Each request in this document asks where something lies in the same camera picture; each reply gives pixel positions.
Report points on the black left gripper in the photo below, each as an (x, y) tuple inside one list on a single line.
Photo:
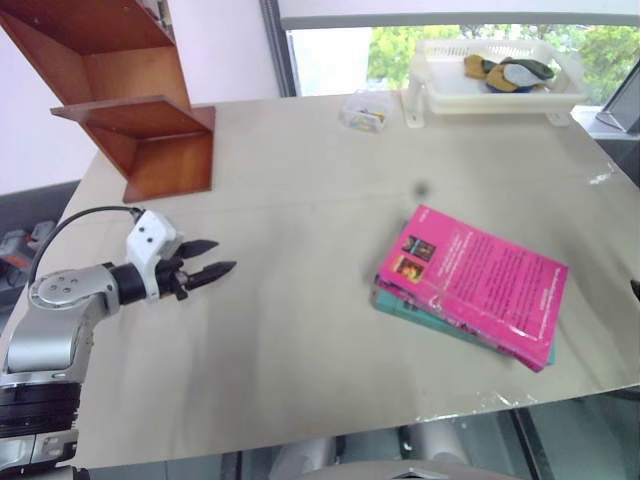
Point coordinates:
[(170, 280)]

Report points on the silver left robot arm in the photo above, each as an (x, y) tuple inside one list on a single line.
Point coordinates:
[(55, 320)]

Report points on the brown wooden bookshelf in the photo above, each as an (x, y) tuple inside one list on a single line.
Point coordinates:
[(130, 100)]

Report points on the teal book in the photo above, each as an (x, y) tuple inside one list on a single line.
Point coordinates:
[(400, 305)]

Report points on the pink book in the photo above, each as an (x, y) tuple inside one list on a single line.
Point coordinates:
[(472, 285)]

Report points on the grey orange device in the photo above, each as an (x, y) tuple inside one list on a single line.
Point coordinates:
[(22, 247)]

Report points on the small clear plastic box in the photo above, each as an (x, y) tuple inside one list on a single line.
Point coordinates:
[(366, 112)]

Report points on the grey rounded robot body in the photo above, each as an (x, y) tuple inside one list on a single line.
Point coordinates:
[(400, 457)]

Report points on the white plastic basket tray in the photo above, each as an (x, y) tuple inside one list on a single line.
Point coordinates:
[(495, 82)]

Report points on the yellow and green cloth items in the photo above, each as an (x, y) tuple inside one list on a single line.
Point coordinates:
[(507, 72)]

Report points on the black right gripper tip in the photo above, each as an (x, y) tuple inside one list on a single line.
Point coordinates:
[(635, 290)]

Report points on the dark laptop stand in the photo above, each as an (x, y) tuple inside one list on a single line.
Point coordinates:
[(617, 110)]

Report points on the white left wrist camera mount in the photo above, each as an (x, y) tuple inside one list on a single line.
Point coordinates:
[(147, 237)]

